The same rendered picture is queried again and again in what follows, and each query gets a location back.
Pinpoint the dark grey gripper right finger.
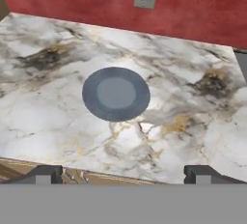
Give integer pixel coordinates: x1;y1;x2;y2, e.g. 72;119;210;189
183;164;246;185

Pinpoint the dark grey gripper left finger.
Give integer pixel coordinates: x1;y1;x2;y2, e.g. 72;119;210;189
13;164;64;185

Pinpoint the blue-grey round plate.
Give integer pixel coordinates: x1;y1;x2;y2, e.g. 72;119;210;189
81;67;151;123

